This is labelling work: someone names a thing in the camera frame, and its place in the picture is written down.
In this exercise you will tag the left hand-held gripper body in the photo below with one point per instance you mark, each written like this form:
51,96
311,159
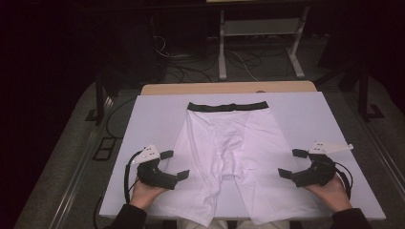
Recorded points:
156,176

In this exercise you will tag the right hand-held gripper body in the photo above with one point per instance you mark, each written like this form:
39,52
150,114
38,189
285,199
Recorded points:
315,175

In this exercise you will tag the white shorts with black waistband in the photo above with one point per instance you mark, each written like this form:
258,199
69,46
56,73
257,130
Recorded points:
254,143

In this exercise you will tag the person's left hand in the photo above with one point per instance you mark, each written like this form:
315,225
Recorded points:
143,195

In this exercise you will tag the person's right hand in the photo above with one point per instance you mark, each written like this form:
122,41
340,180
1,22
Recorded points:
332,195

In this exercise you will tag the white board table cover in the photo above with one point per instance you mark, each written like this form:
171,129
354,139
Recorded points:
153,127

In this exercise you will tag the person's lap in light trousers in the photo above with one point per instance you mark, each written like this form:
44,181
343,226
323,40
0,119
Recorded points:
197,225

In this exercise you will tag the black metal stand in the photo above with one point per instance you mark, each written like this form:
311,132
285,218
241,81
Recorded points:
99,95
363,95

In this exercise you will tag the metal floor rail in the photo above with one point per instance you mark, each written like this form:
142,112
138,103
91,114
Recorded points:
385,159
78,178

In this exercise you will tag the white metal stand frame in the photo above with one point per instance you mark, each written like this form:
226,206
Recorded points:
261,27

